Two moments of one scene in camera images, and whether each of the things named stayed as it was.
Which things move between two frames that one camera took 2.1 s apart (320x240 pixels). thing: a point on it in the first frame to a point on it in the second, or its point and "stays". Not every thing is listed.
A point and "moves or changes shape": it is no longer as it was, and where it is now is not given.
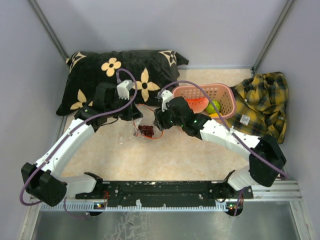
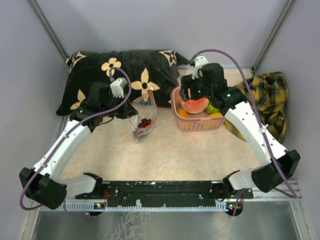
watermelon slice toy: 198,104 stays
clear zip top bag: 147,120 moves or changes shape
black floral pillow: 146,73 stays
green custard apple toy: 210,108 stays
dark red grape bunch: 147,130 to 144,122
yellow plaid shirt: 261,105 stays
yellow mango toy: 215,115 stays
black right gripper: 160,118 to 187,82
